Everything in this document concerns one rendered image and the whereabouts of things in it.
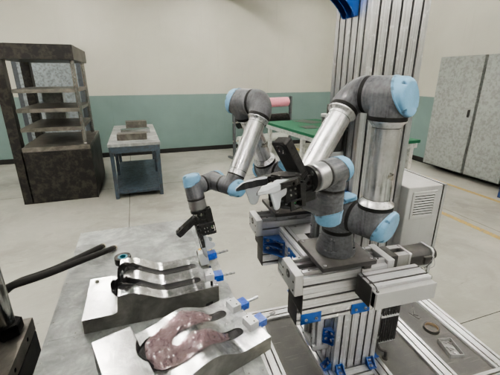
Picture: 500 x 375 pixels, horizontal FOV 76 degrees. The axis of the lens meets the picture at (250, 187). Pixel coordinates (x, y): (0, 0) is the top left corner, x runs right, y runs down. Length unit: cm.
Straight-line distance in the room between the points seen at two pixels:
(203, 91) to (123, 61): 174
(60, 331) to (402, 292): 126
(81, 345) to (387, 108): 127
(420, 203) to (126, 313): 128
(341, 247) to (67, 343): 103
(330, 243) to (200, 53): 680
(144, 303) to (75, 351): 26
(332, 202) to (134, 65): 692
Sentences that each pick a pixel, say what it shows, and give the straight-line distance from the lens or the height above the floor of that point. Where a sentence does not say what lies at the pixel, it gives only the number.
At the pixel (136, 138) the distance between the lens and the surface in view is 505.
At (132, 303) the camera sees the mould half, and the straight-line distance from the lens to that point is 134.
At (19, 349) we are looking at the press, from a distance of 149.
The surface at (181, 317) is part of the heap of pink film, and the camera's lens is 118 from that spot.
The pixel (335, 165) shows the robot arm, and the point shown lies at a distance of 86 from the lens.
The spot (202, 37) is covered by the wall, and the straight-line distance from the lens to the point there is 777.
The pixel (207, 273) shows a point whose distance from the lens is 138.
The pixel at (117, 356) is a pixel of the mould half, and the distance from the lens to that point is 113.
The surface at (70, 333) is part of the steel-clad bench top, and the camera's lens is 144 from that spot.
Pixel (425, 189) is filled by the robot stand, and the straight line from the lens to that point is 159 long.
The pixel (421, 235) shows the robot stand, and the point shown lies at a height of 99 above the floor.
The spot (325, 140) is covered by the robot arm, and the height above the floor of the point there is 149.
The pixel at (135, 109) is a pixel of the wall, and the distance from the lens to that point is 760.
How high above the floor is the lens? 168
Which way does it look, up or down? 19 degrees down
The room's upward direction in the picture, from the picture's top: straight up
